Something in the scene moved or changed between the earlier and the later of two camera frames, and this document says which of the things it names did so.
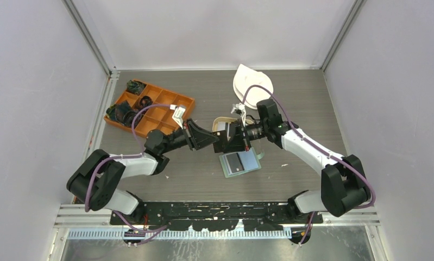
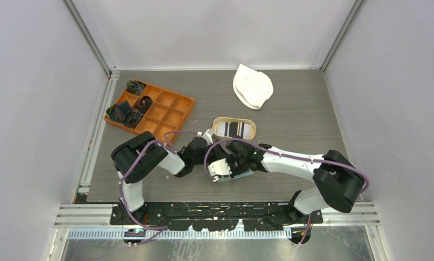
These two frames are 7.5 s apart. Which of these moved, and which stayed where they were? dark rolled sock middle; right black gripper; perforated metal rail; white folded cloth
Moved: right black gripper
Stayed: dark rolled sock middle; perforated metal rail; white folded cloth
